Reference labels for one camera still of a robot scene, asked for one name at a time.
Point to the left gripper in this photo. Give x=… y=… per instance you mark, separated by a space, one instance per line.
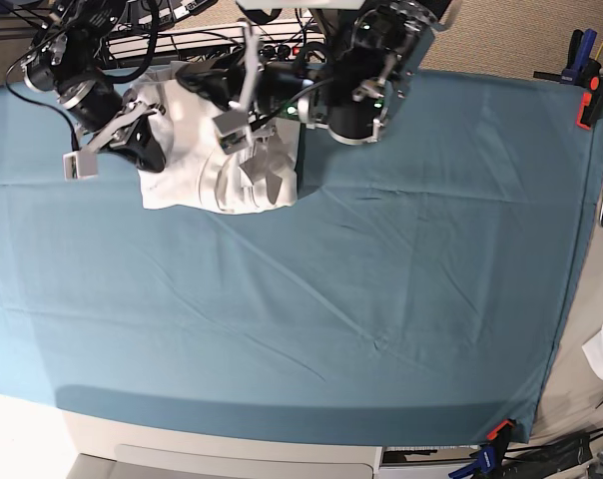
x=250 y=91

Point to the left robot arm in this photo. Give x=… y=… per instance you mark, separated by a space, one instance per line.
x=350 y=83

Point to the black orange clamp top right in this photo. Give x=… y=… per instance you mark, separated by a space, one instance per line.
x=591 y=105

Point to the teal table cloth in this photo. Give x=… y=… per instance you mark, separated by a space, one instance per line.
x=416 y=296

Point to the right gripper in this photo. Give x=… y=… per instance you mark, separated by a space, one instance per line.
x=117 y=124

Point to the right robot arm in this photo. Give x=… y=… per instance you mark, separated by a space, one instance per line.
x=63 y=60

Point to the white T-shirt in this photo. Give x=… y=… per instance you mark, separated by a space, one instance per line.
x=198 y=173

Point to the white power strip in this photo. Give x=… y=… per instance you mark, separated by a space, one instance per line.
x=277 y=52

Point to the blue black clamp top right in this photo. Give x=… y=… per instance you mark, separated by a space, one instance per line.
x=580 y=67

